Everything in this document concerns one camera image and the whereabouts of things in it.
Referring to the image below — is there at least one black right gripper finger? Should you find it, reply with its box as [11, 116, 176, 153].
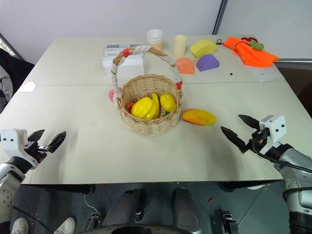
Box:
[220, 125, 251, 155]
[238, 114, 261, 131]

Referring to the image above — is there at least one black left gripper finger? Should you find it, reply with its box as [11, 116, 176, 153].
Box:
[47, 131, 67, 154]
[28, 129, 46, 143]

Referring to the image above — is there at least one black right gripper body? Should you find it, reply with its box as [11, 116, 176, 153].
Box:
[248, 128, 271, 152]

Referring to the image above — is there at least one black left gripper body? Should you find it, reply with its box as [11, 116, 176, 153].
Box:
[24, 140, 50, 162]

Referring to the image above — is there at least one red yellow plastic mango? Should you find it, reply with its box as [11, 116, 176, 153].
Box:
[181, 108, 217, 126]

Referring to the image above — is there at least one white paper label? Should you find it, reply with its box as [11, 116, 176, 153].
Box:
[19, 81, 37, 93]

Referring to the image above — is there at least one clear plastic sheet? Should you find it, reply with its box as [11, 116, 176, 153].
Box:
[248, 64, 283, 82]

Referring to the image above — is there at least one dark brown side panel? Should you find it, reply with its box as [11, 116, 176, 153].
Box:
[273, 58, 312, 101]

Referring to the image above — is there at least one orange cloth bag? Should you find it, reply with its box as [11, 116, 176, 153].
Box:
[223, 36, 280, 67]

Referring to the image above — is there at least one bystander in dark jacket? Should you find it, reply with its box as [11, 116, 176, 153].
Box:
[0, 47, 35, 113]

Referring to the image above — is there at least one pink plastic peach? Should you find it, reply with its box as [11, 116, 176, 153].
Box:
[108, 88, 123, 103]

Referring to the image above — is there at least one purple foam block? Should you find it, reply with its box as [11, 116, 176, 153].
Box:
[195, 54, 220, 72]

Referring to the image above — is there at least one green plush toy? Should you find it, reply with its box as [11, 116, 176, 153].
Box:
[248, 40, 265, 51]

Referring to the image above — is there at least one yellow plastic lemon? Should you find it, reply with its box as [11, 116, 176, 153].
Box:
[159, 93, 177, 113]

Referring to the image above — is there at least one white sneaker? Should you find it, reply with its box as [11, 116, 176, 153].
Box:
[10, 217, 30, 234]
[53, 216, 77, 234]

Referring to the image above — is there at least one black floor clamp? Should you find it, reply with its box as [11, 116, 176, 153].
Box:
[90, 212, 102, 226]
[221, 210, 239, 234]

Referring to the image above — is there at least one orange foam block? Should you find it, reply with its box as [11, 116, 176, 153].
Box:
[175, 57, 195, 75]

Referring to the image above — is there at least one dark rounded shape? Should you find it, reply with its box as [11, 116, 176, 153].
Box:
[101, 188, 145, 227]
[171, 187, 203, 232]

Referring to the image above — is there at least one yellow foam block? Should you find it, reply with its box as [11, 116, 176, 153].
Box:
[189, 39, 218, 59]

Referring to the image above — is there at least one yellow plastic starfruit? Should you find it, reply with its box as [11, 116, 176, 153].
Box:
[131, 97, 160, 120]

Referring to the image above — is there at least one large white cardboard box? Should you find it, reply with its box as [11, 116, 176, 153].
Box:
[102, 54, 145, 78]

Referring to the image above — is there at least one dark curved base rim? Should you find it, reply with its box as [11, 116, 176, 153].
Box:
[82, 223, 203, 234]

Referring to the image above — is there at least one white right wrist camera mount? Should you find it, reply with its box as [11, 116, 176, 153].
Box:
[258, 114, 287, 152]

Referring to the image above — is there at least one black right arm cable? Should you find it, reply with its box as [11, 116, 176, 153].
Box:
[252, 137, 312, 174]

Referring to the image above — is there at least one black table frame bar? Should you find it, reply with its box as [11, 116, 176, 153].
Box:
[20, 183, 96, 195]

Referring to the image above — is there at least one white floor cable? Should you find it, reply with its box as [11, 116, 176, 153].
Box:
[83, 193, 98, 215]

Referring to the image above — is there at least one wicker basket with wrapped handle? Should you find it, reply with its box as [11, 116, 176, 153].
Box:
[111, 45, 184, 137]

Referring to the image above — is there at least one grey wall post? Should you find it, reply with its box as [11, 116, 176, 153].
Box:
[212, 0, 229, 35]

